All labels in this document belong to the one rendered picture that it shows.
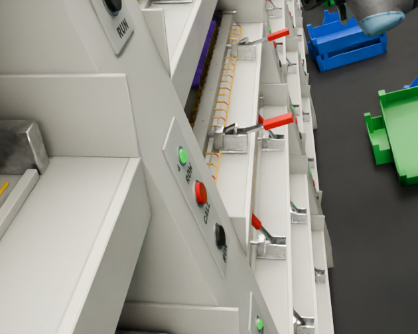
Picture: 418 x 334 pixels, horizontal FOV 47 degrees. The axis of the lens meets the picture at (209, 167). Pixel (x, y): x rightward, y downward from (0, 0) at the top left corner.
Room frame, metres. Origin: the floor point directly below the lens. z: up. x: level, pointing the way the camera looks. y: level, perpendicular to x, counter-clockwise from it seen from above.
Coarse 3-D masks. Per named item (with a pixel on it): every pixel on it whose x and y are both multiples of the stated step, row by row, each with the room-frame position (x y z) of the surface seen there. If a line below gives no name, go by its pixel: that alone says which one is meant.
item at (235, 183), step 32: (224, 0) 0.92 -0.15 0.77; (256, 0) 0.90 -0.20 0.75; (256, 32) 0.85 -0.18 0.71; (256, 64) 0.72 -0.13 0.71; (192, 96) 0.65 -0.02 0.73; (224, 96) 0.64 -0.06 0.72; (256, 96) 0.62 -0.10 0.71; (192, 128) 0.56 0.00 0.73; (224, 160) 0.48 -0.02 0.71; (224, 192) 0.43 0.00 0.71
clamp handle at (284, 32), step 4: (284, 28) 0.74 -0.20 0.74; (288, 28) 0.73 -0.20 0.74; (276, 32) 0.74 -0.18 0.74; (280, 32) 0.73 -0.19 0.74; (284, 32) 0.73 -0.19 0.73; (288, 32) 0.73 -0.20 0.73; (268, 36) 0.74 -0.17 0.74; (272, 36) 0.73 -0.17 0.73; (276, 36) 0.73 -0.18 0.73; (280, 36) 0.73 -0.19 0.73; (256, 40) 0.75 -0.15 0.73; (260, 40) 0.74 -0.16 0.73; (264, 40) 0.74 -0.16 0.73; (268, 40) 0.74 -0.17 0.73; (248, 44) 0.75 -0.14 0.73; (252, 44) 0.75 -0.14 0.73; (256, 44) 0.75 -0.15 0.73
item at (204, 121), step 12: (228, 24) 0.85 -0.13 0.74; (228, 36) 0.80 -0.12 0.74; (216, 48) 0.75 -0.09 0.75; (216, 60) 0.70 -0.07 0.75; (216, 72) 0.66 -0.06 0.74; (216, 84) 0.63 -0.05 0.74; (204, 96) 0.60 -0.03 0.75; (216, 96) 0.61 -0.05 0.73; (228, 96) 0.61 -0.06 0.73; (204, 108) 0.57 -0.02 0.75; (204, 120) 0.54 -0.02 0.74; (204, 132) 0.51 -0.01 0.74; (204, 144) 0.49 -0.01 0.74; (204, 156) 0.48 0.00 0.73; (216, 168) 0.46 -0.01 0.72
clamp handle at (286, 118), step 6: (288, 114) 0.48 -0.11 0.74; (264, 120) 0.50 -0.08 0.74; (270, 120) 0.49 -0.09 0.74; (276, 120) 0.48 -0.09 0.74; (282, 120) 0.48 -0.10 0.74; (288, 120) 0.48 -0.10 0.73; (234, 126) 0.50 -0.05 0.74; (252, 126) 0.50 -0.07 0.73; (258, 126) 0.49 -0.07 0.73; (264, 126) 0.49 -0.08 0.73; (270, 126) 0.48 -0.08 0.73; (276, 126) 0.48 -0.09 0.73; (234, 132) 0.50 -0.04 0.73; (240, 132) 0.50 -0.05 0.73; (246, 132) 0.49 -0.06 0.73; (252, 132) 0.49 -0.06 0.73
